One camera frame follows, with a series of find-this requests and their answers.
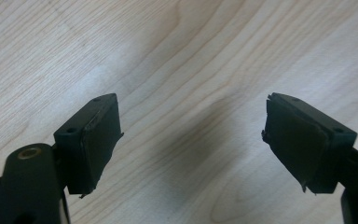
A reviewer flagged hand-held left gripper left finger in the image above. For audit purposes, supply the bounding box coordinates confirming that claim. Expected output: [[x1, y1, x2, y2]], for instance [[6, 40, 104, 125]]
[[53, 92, 125, 199]]

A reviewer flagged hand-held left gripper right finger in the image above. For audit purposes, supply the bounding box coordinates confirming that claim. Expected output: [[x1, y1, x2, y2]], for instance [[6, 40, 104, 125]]
[[261, 91, 358, 196]]

